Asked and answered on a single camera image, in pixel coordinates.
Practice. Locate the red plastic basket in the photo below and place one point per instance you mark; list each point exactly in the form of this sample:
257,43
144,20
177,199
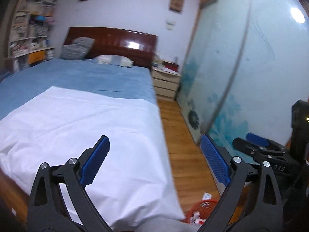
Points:
205,204

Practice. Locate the cream nightstand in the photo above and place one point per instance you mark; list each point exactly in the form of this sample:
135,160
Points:
165,84

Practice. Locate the blue bed sheet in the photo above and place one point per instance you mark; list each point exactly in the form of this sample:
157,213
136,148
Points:
84,77

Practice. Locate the cluttered bookshelf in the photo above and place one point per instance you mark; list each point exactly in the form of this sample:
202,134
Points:
29,33

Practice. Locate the floral glass wardrobe door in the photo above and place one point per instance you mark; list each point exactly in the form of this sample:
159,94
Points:
229,65

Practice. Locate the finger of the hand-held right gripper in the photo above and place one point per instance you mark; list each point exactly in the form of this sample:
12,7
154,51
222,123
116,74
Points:
257,139
241,145

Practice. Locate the dark red wooden headboard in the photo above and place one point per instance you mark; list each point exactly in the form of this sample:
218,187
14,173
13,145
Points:
115,41

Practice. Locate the small white paper scrap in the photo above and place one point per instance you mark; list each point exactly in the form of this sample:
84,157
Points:
207,195

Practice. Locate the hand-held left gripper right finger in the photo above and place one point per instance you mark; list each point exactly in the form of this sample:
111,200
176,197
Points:
214,159

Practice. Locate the white deer wall hook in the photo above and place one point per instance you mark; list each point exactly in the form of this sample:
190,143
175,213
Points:
170,25

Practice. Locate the red box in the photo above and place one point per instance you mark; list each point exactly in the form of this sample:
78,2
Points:
171,65

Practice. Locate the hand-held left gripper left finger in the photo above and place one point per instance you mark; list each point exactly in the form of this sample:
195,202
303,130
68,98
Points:
96,159

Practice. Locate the grey checked folded blanket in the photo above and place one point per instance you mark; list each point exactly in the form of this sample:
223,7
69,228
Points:
76,49

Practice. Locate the white bed sheet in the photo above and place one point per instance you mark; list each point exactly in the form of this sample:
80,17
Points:
84,118

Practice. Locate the patchwork pillow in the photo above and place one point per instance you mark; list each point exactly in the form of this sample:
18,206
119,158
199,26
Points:
113,60

